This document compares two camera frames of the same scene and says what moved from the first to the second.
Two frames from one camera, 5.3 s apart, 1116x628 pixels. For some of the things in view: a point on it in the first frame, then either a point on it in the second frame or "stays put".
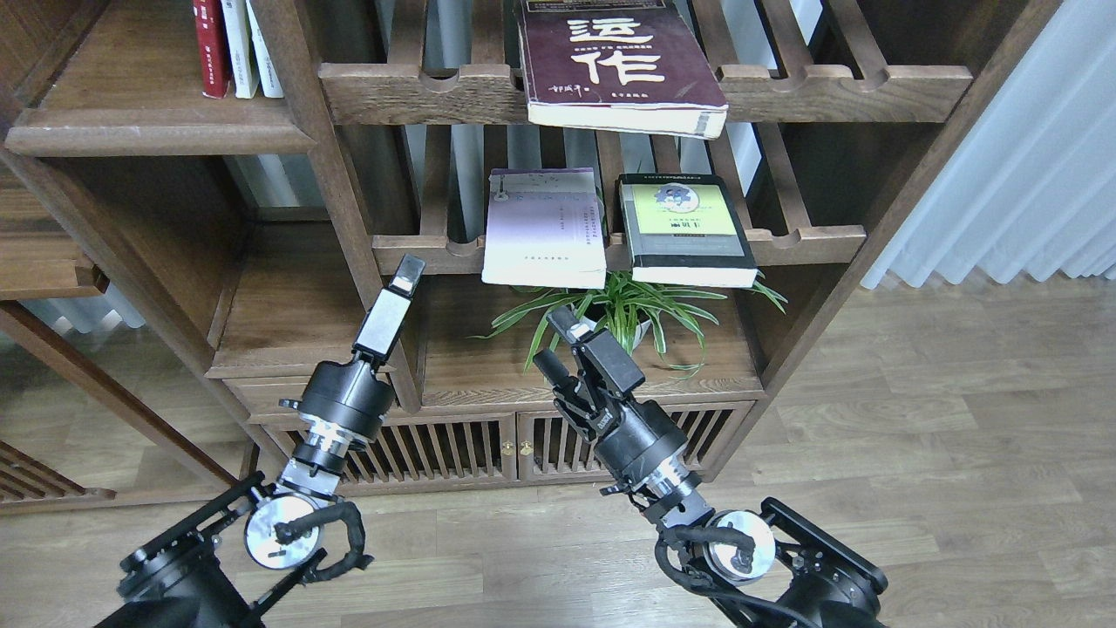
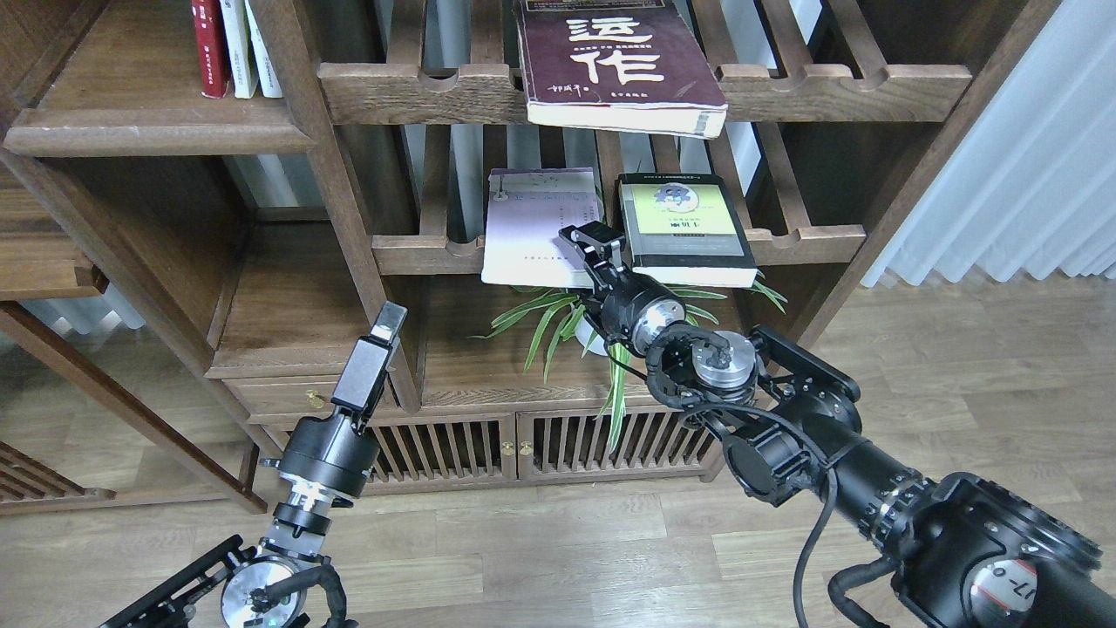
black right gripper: (629, 436) to (631, 306)
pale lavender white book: (544, 227) stays put
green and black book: (684, 228) stays put
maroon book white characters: (636, 70) stays put
